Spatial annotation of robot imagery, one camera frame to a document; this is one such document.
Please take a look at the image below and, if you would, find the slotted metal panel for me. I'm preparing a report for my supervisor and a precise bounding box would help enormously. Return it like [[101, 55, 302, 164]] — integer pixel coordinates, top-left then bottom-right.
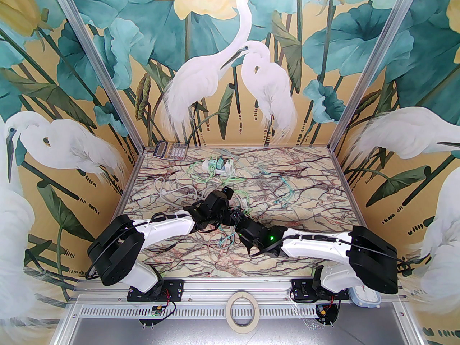
[[68, 302, 406, 319]]

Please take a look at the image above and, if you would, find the white power strip cord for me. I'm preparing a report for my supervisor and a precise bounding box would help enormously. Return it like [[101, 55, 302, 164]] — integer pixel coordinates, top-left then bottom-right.
[[154, 177, 202, 208]]

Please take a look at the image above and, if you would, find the aluminium front rail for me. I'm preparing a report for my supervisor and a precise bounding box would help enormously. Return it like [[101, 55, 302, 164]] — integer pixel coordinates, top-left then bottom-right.
[[68, 278, 410, 304]]

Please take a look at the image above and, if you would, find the aluminium table edge rail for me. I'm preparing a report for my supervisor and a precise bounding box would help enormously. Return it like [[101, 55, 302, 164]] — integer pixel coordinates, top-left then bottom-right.
[[108, 148, 145, 215]]

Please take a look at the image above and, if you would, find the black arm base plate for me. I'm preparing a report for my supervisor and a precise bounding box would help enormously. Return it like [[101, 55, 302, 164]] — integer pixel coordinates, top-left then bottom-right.
[[290, 278, 350, 303], [126, 279, 184, 303]]

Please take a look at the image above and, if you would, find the pale blue white timer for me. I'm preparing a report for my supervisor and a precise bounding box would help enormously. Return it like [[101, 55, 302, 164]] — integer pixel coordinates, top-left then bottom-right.
[[350, 285, 381, 307]]

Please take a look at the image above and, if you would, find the small circuit board with wires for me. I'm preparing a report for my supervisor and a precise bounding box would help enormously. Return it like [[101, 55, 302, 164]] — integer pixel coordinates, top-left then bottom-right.
[[314, 302, 340, 326], [139, 302, 176, 328]]

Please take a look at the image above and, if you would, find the masking tape roll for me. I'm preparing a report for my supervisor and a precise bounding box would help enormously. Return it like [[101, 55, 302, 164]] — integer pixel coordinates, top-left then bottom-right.
[[226, 290, 258, 333]]

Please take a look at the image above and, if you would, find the light green multi-head charging cable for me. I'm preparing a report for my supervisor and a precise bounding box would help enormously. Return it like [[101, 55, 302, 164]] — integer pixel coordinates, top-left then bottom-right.
[[187, 149, 252, 211]]

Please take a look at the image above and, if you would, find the grey desk calculator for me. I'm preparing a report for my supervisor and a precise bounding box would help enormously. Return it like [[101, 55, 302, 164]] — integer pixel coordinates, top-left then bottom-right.
[[153, 141, 189, 161]]

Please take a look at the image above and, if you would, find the teal multi-head charging cable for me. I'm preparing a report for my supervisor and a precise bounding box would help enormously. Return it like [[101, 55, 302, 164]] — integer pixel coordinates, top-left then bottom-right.
[[258, 167, 299, 204], [208, 225, 242, 262]]

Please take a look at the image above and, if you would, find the white blue power strip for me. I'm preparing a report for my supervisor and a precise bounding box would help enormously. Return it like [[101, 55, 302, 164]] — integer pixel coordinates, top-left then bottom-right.
[[202, 158, 236, 179]]

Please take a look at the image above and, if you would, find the aluminium frame post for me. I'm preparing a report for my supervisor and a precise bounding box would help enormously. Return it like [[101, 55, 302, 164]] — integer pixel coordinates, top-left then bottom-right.
[[328, 0, 426, 151], [45, 0, 145, 151]]

